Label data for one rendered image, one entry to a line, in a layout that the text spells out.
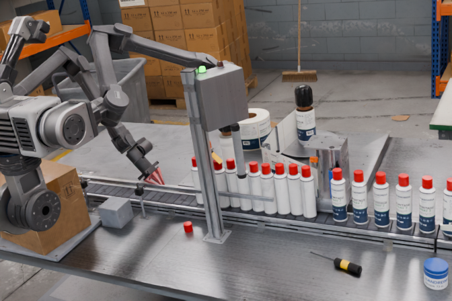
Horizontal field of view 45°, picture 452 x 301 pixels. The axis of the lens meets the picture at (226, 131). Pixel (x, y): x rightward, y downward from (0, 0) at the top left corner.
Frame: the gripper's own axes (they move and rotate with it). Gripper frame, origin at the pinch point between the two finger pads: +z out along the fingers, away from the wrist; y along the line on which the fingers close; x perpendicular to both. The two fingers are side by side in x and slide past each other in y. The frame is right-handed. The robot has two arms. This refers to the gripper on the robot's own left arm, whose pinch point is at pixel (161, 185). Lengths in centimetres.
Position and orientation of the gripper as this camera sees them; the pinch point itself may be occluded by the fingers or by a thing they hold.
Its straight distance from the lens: 233.8
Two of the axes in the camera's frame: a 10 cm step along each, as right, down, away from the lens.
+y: 4.2, -4.1, 8.1
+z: 6.7, 7.4, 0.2
